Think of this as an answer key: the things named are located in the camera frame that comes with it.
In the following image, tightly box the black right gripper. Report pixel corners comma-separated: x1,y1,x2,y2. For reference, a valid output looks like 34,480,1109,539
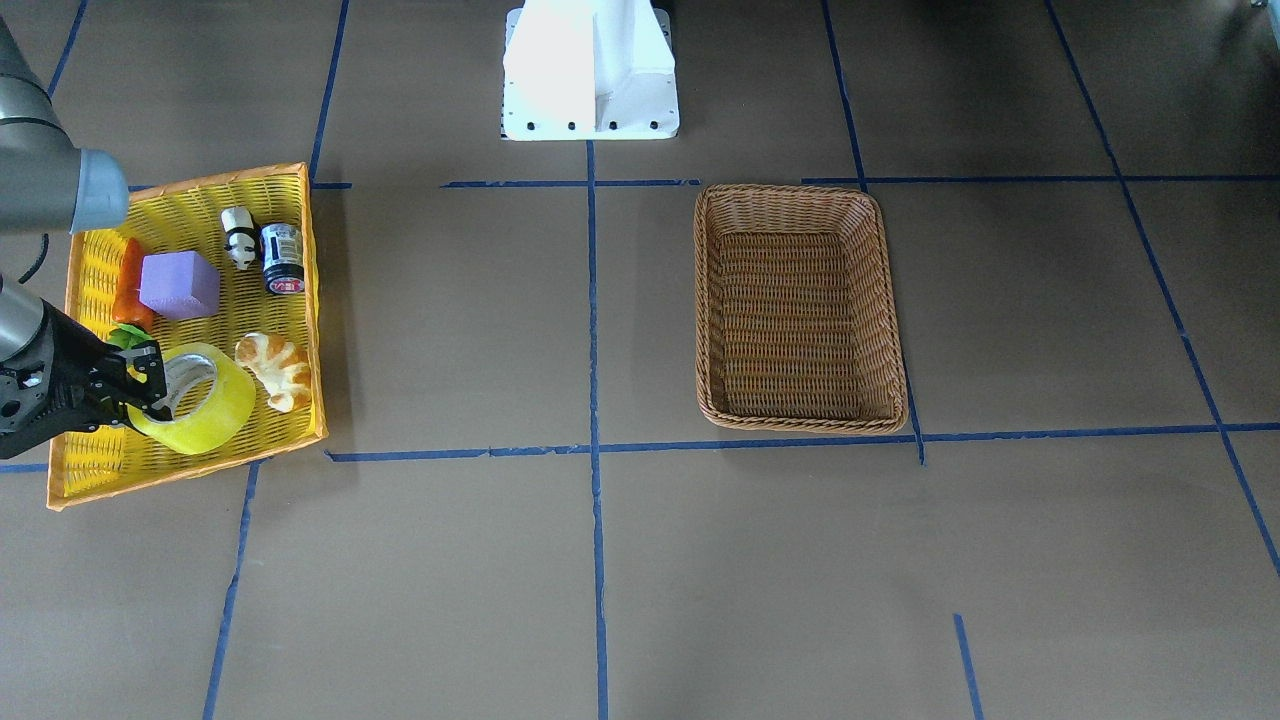
1,306,173,459

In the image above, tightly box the yellow tape roll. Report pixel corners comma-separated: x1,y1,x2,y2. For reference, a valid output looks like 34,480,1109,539
125,342,256,455

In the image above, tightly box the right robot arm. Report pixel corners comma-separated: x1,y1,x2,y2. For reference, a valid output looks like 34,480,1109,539
1,27,172,459

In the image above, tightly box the yellow plastic basket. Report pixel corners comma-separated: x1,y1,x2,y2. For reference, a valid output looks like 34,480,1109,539
47,161,329,511

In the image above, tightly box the brown wicker basket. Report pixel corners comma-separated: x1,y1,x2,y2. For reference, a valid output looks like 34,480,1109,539
692,184,909,436

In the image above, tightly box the orange toy carrot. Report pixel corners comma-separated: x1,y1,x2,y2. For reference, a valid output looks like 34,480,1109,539
111,237,155,334

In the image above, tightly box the purple foam cube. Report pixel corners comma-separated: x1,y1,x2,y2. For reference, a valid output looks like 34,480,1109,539
140,250,221,322

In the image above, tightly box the toy croissant bread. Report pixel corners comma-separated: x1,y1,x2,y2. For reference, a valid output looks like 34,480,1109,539
234,332,314,413

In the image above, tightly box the toy panda figure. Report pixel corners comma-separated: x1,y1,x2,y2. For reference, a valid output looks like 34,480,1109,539
220,206,260,272

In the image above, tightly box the small black battery can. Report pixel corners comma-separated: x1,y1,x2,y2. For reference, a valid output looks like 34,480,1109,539
260,223,305,295

